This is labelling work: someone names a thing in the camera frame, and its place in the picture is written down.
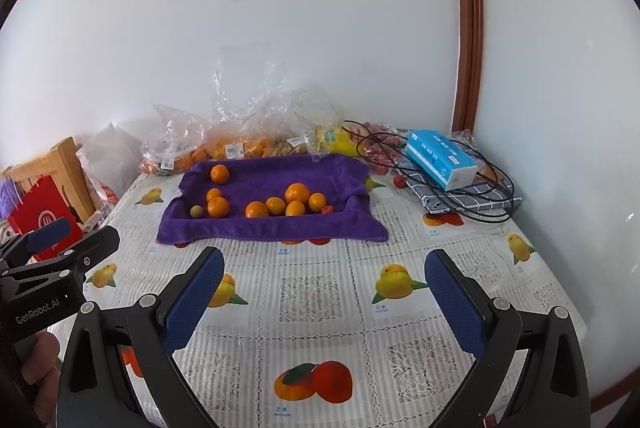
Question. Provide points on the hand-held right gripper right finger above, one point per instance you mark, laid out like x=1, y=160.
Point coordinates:
x=455, y=308

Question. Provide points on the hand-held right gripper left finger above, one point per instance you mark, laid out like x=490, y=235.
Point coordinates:
x=195, y=303

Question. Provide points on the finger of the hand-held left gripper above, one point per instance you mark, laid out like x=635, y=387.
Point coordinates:
x=95, y=243
x=47, y=230

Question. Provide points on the small brownish-green round fruit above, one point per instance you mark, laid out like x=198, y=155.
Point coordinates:
x=196, y=211

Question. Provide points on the purple towel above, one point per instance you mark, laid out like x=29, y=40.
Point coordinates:
x=270, y=228

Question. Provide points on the oval orange kumquat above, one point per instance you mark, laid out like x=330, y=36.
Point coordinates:
x=275, y=206

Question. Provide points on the small round orange kumquat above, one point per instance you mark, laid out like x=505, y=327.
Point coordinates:
x=295, y=209

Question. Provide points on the bag of red fruits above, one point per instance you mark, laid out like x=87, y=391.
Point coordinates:
x=380, y=153

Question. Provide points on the person's left hand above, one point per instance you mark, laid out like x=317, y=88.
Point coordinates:
x=42, y=358

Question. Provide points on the red paper shopping bag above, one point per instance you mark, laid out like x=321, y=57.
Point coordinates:
x=35, y=208

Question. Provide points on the white bag with red print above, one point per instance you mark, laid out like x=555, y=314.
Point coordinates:
x=107, y=195

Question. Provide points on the wooden chair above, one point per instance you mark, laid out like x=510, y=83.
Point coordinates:
x=67, y=158

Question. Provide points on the white plastic bag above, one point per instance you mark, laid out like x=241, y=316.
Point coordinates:
x=110, y=143

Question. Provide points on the checkered fabric pouch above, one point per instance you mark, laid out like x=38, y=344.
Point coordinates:
x=495, y=200

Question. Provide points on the clear bag of leafy mandarins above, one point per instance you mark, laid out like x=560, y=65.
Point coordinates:
x=180, y=161

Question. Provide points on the fruit-print lace tablecloth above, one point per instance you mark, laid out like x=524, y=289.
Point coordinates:
x=310, y=333

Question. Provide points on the blue tissue box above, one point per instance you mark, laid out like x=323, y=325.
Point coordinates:
x=435, y=153

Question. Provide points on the clear bag of kumquats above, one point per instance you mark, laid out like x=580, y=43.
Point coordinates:
x=240, y=148

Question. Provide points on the clear bag of tan longans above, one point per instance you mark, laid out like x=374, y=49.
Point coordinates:
x=290, y=147

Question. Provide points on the yellow plastic package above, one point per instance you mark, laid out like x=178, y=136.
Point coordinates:
x=340, y=141

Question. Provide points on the brown wooden door frame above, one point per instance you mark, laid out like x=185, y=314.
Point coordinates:
x=467, y=33

